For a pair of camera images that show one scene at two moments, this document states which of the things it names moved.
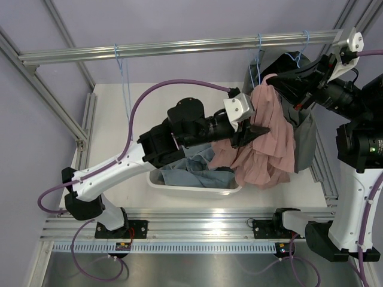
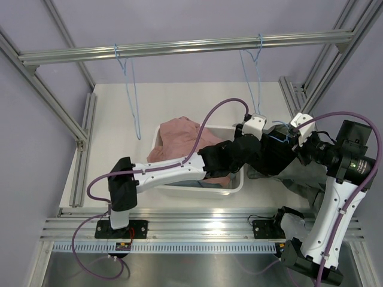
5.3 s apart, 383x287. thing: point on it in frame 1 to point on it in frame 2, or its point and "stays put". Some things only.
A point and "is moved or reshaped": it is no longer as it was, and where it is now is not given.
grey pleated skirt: (302, 122) to (309, 178)
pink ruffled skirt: (267, 161) is moved or reshaped
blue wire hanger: (298, 56) to (277, 139)
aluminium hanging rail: (178, 47) stays put
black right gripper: (311, 80) to (301, 150)
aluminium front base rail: (205, 224) stays put
